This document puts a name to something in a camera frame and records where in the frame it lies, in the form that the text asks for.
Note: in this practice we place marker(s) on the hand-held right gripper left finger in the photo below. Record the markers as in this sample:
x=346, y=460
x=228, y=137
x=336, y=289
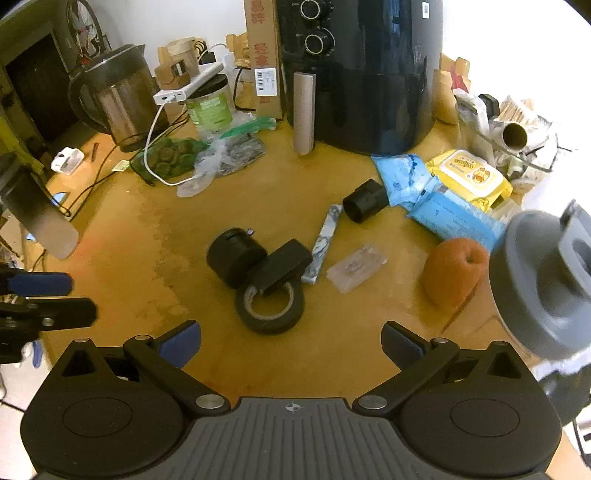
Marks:
x=182, y=344

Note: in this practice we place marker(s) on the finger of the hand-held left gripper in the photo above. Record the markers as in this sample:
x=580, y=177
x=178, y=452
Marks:
x=41, y=284
x=60, y=313

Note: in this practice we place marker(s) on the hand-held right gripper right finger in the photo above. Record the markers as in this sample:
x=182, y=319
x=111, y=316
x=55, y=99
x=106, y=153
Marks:
x=399, y=344

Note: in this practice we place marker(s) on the black tape roll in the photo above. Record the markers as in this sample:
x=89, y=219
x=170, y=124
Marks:
x=270, y=321

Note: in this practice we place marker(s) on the marble pattern bar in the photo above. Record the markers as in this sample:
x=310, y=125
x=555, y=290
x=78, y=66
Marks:
x=323, y=242

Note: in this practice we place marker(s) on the frosted grey tube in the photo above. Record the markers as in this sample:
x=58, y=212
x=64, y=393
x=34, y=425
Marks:
x=41, y=217

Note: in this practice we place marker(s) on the clear plastic packet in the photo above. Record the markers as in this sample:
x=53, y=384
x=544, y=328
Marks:
x=355, y=268

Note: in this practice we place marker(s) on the orange fruit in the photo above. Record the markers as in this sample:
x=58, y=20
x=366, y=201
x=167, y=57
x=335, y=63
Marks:
x=452, y=272

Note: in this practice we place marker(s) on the white charger plug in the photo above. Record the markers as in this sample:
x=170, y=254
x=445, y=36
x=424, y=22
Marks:
x=67, y=160

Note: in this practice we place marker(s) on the black rectangular block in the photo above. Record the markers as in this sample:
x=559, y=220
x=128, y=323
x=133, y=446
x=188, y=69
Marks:
x=281, y=265

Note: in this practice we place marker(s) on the plain blue packet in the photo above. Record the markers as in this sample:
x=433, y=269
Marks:
x=455, y=221

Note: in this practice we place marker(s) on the yellow sticky note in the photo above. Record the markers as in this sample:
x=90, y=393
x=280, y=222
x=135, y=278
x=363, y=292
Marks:
x=120, y=166

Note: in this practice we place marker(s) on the brown pen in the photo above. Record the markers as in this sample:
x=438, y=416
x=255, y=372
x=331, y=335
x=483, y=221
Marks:
x=94, y=152

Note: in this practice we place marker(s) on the black tube adapter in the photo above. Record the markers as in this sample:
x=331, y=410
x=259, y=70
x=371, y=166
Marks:
x=367, y=201

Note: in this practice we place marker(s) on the clear shaker bottle grey lid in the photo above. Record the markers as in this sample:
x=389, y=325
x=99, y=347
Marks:
x=540, y=295

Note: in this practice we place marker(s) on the yellow wipes packet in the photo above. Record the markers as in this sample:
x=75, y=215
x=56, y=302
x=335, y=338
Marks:
x=471, y=177

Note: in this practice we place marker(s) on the bag of green tablets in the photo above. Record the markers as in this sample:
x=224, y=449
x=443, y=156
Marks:
x=171, y=157

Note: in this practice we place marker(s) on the steel electric kettle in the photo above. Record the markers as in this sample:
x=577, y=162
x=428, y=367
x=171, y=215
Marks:
x=122, y=106

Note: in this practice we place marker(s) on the bag of dark seeds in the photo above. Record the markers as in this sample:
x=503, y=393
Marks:
x=235, y=154

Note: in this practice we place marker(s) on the green zip bag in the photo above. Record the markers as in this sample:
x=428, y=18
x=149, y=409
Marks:
x=249, y=127

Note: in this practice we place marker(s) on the green label jar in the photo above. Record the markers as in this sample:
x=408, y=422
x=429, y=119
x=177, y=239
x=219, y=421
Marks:
x=210, y=110

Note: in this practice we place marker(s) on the metal cylinder cup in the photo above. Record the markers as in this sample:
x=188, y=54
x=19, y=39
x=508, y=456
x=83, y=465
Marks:
x=512, y=134

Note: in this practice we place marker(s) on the white power bank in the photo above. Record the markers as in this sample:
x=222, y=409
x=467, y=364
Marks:
x=184, y=87

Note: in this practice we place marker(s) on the beige paper roll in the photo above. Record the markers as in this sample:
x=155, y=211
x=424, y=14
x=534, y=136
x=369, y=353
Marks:
x=304, y=115

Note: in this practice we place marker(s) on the brown paper bag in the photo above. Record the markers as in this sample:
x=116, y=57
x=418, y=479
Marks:
x=448, y=97

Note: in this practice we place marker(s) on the wooden holder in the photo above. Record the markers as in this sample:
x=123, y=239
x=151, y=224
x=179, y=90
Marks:
x=178, y=64

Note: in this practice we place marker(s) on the standing fan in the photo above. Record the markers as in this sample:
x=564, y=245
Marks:
x=85, y=27

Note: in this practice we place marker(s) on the black air fryer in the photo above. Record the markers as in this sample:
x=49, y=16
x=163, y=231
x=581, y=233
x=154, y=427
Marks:
x=369, y=83

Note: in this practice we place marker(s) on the tall brown carton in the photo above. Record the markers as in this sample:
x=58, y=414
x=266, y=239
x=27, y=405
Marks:
x=265, y=55

